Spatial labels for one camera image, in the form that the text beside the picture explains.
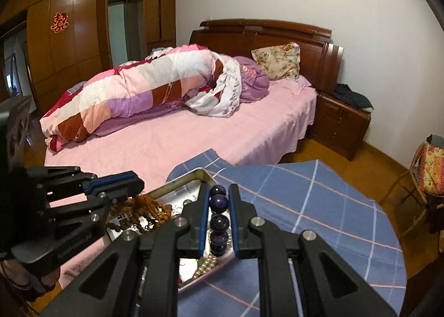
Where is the dark folded cloth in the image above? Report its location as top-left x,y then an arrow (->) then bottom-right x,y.
334,83 -> 374,111

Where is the floral pillow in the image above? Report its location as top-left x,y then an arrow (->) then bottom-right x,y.
250,42 -> 301,81

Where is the dark purple bead bracelet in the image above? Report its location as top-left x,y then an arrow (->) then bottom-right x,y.
208,183 -> 231,257

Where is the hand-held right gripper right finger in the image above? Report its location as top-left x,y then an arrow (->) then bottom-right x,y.
228,183 -> 398,317

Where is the rattan chair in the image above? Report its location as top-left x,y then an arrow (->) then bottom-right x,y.
378,135 -> 444,234

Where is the colourful patterned cushion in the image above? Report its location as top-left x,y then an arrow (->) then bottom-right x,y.
416,145 -> 444,197

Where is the person's left hand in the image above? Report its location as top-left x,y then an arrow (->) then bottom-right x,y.
0,256 -> 25,291

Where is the wooden wardrobe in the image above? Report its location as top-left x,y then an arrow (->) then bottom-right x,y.
0,0 -> 177,106

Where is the bed with pink sheet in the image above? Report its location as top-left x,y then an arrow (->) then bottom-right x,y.
43,76 -> 318,290

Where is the red paper decoration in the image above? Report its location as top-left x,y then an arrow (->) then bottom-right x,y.
50,12 -> 68,34

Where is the white patterned cloth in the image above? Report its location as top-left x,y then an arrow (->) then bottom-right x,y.
185,59 -> 243,118

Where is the pale gold bead necklace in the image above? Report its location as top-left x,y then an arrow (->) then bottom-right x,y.
194,255 -> 219,279

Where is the blue plaid tablecloth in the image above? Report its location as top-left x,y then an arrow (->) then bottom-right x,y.
166,149 -> 407,317

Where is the pink patchwork quilt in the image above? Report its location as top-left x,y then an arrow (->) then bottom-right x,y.
40,44 -> 236,153

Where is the purple garment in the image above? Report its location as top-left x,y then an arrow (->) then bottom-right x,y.
231,56 -> 270,103

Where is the wooden bead bracelet with tassels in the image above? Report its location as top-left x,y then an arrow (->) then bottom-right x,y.
107,194 -> 174,232

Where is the pink tin box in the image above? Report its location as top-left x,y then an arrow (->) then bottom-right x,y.
104,169 -> 236,291

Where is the wooden nightstand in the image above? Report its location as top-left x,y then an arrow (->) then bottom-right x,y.
310,91 -> 372,161

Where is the wooden headboard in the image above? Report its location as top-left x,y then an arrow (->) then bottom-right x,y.
189,19 -> 345,96

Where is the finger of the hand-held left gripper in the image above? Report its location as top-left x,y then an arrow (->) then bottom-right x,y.
26,165 -> 137,197
44,175 -> 146,232

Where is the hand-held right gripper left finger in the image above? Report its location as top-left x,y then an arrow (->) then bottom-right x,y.
41,183 -> 212,317

